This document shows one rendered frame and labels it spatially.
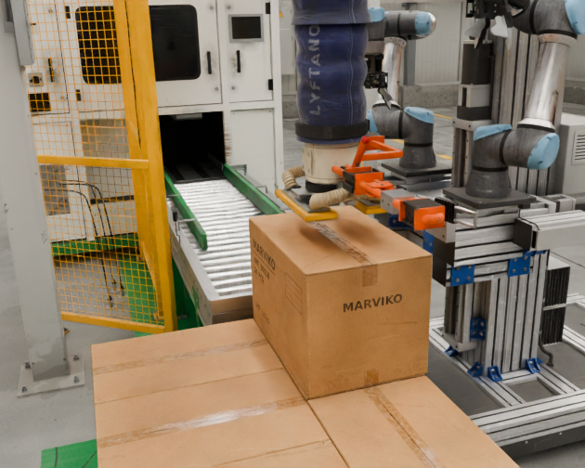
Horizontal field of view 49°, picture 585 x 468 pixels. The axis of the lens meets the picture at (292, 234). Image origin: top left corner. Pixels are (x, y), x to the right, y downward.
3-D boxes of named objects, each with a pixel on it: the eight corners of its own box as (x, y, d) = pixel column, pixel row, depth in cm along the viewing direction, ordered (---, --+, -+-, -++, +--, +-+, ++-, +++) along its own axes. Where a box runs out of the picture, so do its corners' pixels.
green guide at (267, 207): (223, 175, 473) (222, 162, 470) (237, 174, 476) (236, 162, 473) (291, 239, 328) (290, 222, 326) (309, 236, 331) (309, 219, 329)
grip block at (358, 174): (341, 188, 182) (341, 168, 181) (372, 185, 185) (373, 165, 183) (352, 196, 175) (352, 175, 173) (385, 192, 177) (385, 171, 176)
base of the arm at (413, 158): (424, 160, 272) (425, 136, 269) (443, 166, 258) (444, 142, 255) (392, 162, 267) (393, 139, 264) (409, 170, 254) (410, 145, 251)
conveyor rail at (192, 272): (148, 202, 461) (145, 176, 455) (154, 201, 463) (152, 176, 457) (212, 345, 252) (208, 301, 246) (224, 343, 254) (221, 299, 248)
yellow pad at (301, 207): (274, 194, 217) (273, 180, 216) (302, 191, 220) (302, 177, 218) (305, 222, 186) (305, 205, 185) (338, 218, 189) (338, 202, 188)
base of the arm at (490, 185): (494, 185, 227) (496, 158, 224) (521, 195, 213) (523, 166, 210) (456, 189, 222) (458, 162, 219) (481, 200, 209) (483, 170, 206)
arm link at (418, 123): (432, 144, 252) (433, 109, 248) (397, 143, 256) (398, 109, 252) (435, 138, 263) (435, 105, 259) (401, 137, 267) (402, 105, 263)
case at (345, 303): (253, 318, 243) (248, 217, 231) (349, 301, 255) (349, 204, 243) (308, 399, 189) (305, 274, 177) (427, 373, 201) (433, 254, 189)
